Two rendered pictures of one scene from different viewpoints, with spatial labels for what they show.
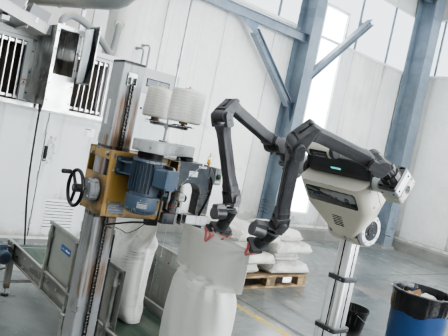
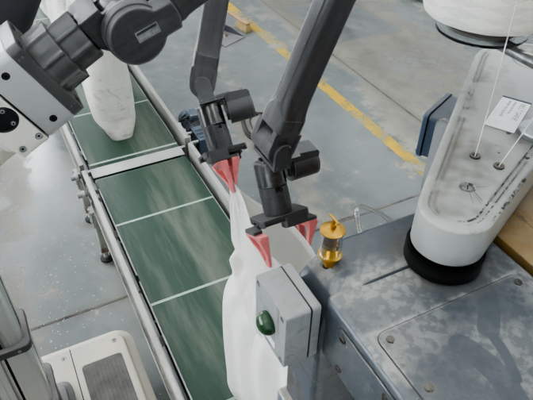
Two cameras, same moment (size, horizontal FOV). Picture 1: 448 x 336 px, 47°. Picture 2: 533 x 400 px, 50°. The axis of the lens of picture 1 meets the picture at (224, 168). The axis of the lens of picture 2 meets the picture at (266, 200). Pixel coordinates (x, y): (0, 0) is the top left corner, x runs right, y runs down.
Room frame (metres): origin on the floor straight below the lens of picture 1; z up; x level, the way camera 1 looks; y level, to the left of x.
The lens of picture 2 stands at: (3.21, 0.11, 1.81)
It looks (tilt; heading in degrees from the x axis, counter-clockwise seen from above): 40 degrees down; 192
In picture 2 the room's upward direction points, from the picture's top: 1 degrees clockwise
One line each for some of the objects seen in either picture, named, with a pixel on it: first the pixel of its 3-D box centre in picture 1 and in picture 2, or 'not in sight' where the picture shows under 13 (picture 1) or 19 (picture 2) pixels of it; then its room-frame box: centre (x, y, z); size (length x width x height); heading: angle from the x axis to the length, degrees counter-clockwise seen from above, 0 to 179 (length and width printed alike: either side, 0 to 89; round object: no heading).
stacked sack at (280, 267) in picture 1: (279, 265); not in sight; (5.90, -0.86, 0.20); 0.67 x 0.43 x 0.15; 129
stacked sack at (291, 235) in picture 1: (273, 229); not in sight; (6.08, -0.73, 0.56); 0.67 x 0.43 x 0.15; 39
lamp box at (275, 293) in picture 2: (214, 175); (286, 314); (2.79, 0.04, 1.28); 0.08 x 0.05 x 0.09; 39
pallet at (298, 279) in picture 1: (245, 269); not in sight; (5.86, -0.48, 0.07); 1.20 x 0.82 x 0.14; 131
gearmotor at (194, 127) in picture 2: not in sight; (194, 131); (1.08, -0.70, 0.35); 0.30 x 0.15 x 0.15; 39
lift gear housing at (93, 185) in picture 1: (89, 188); not in sight; (2.40, 0.60, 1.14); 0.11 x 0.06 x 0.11; 39
